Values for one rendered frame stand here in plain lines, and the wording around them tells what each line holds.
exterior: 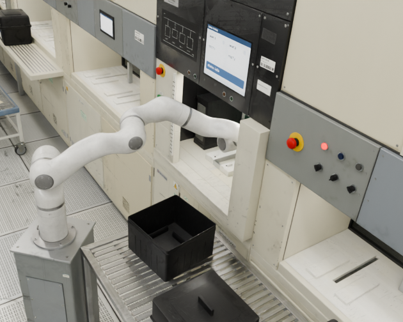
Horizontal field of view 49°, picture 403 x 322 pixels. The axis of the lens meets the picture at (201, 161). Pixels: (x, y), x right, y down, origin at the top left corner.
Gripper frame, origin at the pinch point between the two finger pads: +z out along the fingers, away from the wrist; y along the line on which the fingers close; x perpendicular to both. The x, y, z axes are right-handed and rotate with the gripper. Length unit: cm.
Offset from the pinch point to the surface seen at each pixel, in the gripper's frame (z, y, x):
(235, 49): -31, 0, 42
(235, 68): -30.5, 1.4, 34.7
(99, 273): -91, 3, -45
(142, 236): -73, 6, -31
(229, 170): -8.7, -18.3, -31.4
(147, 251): -72, 9, -37
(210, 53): -30.5, -15.8, 34.9
